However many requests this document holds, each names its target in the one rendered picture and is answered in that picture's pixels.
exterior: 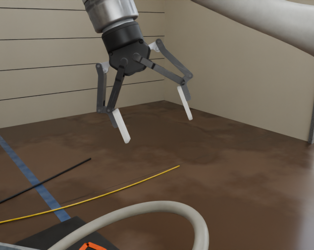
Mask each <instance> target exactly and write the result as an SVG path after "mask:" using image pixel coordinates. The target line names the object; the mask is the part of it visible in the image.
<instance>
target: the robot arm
mask: <svg viewBox="0 0 314 250"><path fill-rule="evenodd" d="M191 1H193V2H195V3H197V4H199V5H201V6H203V7H206V8H208V9H210V10H212V11H214V12H216V13H219V14H221V15H223V16H225V17H227V18H229V19H231V20H234V21H236V22H238V23H240V24H243V25H245V26H247V27H250V28H252V29H254V30H257V31H259V32H262V33H264V34H267V35H269V36H271V37H274V38H276V39H278V40H281V41H283V42H285V43H287V44H289V45H292V46H294V47H296V48H298V49H300V50H302V51H304V52H306V53H308V54H310V55H312V56H313V57H314V5H307V4H300V3H295V2H290V1H286V0H191ZM82 2H83V4H84V6H85V10H86V11H87V13H88V16H89V18H90V20H91V22H92V25H93V27H94V30H95V32H97V33H103V34H102V36H101V38H102V40H103V43H104V45H105V48H106V50H107V53H108V55H109V61H107V62H103V63H97V64H96V70H97V73H98V90H97V109H96V111H97V113H99V114H100V113H106V114H108V116H109V118H110V121H111V123H112V125H113V127H114V128H116V127H119V130H120V132H121V134H122V137H123V139H124V142H125V143H128V142H129V141H130V139H131V138H130V136H129V133H128V131H127V128H126V126H125V124H124V121H123V119H122V116H121V114H120V112H119V109H115V104H116V101H117V98H118V95H119V92H120V89H121V86H122V83H123V80H124V78H125V76H131V75H133V74H135V73H136V72H141V71H144V70H145V69H146V67H149V68H151V69H153V70H155V71H156V72H158V73H160V74H162V75H164V76H165V77H167V78H169V79H171V80H173V81H174V82H176V83H178V84H179V85H178V86H177V89H178V92H179V95H180V97H181V100H182V103H183V105H184V108H185V111H186V113H187V116H188V119H189V120H192V119H193V118H192V115H191V112H190V109H189V107H188V104H187V101H189V100H191V95H190V92H189V90H188V87H187V82H188V81H189V80H190V79H191V78H193V74H192V73H191V72H190V71H189V70H188V69H187V68H186V67H185V66H184V65H183V64H182V63H181V62H180V61H179V60H178V59H177V58H176V57H175V56H173V55H172V54H171V53H170V52H169V51H168V50H167V49H166V48H165V46H164V44H163V42H162V40H161V39H156V41H155V42H153V43H151V44H149V45H148V44H147V43H146V42H145V40H144V37H143V34H142V32H141V29H140V27H139V24H138V22H136V21H134V20H135V19H137V18H138V16H139V14H138V11H137V9H136V6H135V4H134V1H133V0H82ZM151 50H155V51H156V52H161V53H162V54H163V55H164V56H165V57H166V58H167V59H168V60H169V61H170V62H171V63H172V64H173V65H174V66H176V67H177V68H178V69H179V70H180V71H181V72H182V73H183V74H184V76H183V77H180V76H178V75H176V74H174V73H173V72H171V71H169V70H167V69H165V68H164V67H162V66H160V65H158V64H156V63H155V62H153V61H151V60H150V59H149V57H150V53H151ZM110 66H111V67H112V68H114V69H116V70H117V74H116V77H115V82H114V85H113V88H112V91H111V95H110V98H109V101H108V104H107V106H105V96H106V79H107V75H106V73H107V72H108V71H109V67H110Z"/></svg>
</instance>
